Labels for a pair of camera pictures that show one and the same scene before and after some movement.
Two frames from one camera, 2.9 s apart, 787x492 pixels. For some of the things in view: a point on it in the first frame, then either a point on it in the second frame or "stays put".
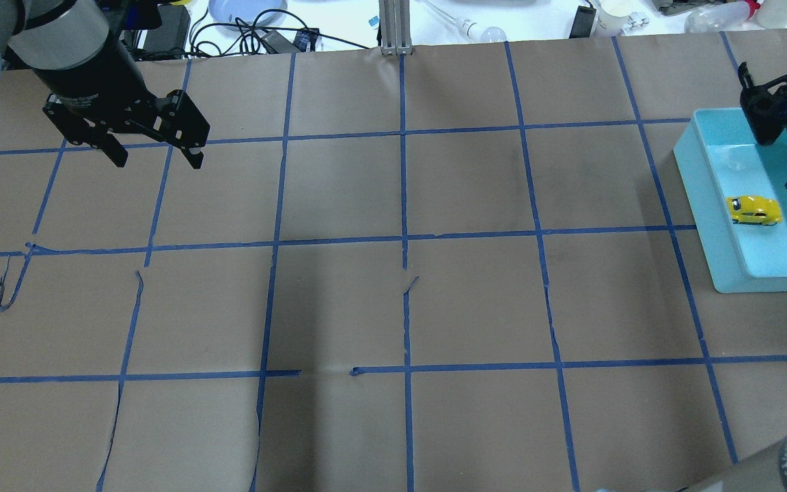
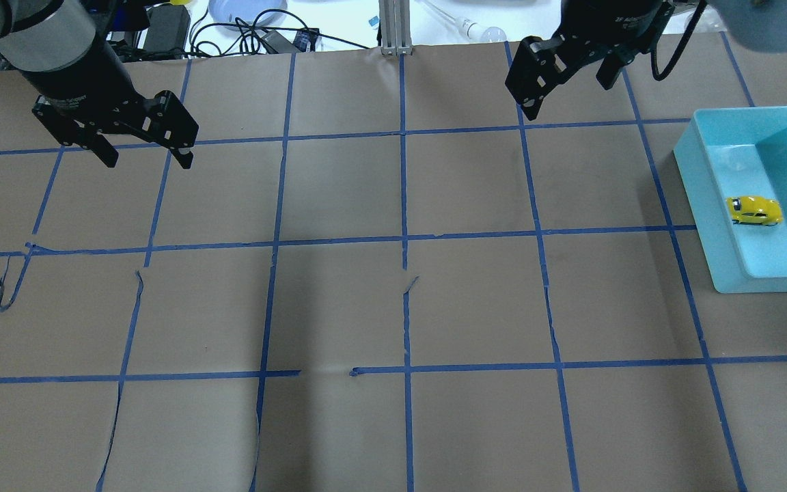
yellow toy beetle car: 754,210 stays put
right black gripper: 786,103 to 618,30
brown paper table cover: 464,268 stays put
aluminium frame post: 395,26 stays put
